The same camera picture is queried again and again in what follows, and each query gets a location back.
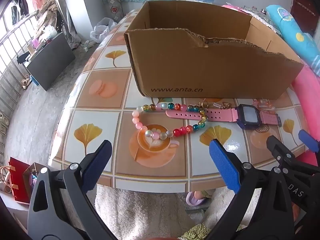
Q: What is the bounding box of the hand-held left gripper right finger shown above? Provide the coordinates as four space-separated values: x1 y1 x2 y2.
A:
205 139 295 240

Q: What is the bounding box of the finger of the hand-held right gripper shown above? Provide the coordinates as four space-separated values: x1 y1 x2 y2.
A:
266 135 320 178
298 129 320 154

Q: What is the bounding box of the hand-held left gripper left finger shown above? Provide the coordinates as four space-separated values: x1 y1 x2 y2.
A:
27 140 118 240

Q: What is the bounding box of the pink strap digital watch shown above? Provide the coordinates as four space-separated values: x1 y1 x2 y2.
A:
165 104 282 130

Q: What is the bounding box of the pink bead bracelet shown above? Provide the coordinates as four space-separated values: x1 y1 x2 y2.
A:
252 99 276 113

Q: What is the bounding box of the colourful beaded bracelet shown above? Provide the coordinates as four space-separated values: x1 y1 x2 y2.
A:
132 102 208 140

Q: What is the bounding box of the gold spring ring earring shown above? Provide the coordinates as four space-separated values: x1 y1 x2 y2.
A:
211 101 233 109

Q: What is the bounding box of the gold chain earring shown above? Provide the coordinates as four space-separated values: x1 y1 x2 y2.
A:
189 102 209 111

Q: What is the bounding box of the brown cardboard box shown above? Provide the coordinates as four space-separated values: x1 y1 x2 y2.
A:
124 0 304 100

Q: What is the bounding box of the purple slipper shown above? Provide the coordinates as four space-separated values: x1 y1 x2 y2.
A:
186 191 213 207

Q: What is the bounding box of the tile-patterned tablecloth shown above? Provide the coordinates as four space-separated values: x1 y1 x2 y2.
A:
47 9 310 195

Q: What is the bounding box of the brown gift bag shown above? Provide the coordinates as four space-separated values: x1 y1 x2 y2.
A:
23 162 49 193

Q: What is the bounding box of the green fuzzy cloth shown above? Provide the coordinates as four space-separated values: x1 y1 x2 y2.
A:
181 224 209 240

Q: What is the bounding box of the red gift bag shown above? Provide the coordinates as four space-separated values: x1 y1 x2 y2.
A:
9 157 32 204

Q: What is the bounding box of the dark grey cabinet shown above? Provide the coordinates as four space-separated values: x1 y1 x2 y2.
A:
25 32 76 91

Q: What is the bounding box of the blue cartoon quilt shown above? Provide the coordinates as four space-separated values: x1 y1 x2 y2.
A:
265 4 320 77

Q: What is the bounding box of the lace-trimmed grey cloth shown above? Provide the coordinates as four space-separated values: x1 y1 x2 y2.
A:
240 5 283 33

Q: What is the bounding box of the metal window railing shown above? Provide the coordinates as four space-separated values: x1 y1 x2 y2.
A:
0 10 63 160

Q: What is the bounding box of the white plastic bag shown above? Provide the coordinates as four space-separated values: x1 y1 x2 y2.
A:
90 17 118 43

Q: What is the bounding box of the beige patterned cloth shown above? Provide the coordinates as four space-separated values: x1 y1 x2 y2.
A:
35 0 65 43

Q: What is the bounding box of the grey flowered pillow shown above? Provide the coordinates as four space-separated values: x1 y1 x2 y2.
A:
104 0 125 20

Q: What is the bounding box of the dark hanging jacket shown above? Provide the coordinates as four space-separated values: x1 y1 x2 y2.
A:
11 0 29 25

